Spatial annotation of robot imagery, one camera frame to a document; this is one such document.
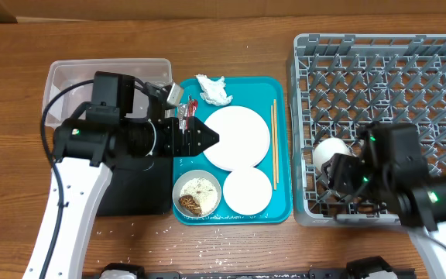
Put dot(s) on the red silver snack wrapper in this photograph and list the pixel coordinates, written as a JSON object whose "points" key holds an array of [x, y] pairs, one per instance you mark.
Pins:
{"points": [[185, 111]]}

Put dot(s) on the grey bowl with rice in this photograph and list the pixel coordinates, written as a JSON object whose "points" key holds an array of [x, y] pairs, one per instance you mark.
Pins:
{"points": [[203, 186]]}

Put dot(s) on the teal serving tray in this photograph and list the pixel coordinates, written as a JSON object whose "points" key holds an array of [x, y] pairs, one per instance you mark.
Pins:
{"points": [[257, 94]]}

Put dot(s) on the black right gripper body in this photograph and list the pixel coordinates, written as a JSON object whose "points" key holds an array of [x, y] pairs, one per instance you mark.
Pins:
{"points": [[351, 175]]}

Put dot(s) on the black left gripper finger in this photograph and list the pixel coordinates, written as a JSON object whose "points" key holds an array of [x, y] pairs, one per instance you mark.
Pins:
{"points": [[210, 133], [211, 140]]}

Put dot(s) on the small pink bowl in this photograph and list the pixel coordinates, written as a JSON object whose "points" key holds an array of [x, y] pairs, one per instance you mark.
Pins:
{"points": [[247, 191]]}

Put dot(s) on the white cup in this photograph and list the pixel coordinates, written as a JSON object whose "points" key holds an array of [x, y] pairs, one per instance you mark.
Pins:
{"points": [[326, 149]]}

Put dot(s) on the grey dishwasher rack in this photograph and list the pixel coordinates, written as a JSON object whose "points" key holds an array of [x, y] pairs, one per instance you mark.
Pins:
{"points": [[339, 82]]}

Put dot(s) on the clear plastic bin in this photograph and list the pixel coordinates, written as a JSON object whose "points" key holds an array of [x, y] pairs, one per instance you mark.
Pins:
{"points": [[64, 73]]}

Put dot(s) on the black tray bin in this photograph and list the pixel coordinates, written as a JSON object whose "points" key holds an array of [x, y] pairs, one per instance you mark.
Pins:
{"points": [[139, 186]]}

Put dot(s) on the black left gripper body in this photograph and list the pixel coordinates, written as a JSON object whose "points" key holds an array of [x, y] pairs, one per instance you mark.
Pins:
{"points": [[166, 143]]}

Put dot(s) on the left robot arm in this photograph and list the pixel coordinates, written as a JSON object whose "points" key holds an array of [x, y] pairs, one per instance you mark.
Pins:
{"points": [[125, 117]]}

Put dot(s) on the brown mushroom piece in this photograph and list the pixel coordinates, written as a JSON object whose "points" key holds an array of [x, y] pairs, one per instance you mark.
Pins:
{"points": [[190, 204]]}

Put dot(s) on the wooden chopstick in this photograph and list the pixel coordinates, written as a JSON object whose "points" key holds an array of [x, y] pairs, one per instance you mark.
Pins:
{"points": [[276, 137], [272, 147]]}

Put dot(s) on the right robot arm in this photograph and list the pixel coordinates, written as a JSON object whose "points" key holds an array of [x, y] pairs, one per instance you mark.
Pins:
{"points": [[390, 174]]}

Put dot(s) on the large white plate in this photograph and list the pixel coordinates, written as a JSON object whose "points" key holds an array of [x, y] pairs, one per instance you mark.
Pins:
{"points": [[244, 138]]}

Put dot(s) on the crumpled white napkin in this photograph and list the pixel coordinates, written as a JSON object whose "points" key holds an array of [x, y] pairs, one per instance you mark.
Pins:
{"points": [[213, 91]]}

